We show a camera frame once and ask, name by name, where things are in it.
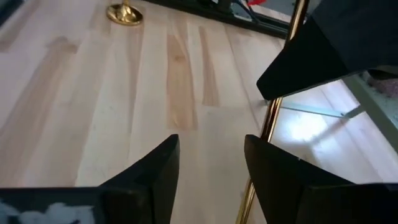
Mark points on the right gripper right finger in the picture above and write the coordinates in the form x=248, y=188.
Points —
x=295, y=196

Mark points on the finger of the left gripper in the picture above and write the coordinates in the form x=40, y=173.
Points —
x=326, y=53

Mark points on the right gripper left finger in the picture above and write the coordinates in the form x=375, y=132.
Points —
x=140, y=199

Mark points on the gold candlestick holder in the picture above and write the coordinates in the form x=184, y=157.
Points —
x=124, y=15
x=272, y=118

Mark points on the green perforated metal shelf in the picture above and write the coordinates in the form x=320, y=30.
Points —
x=373, y=109

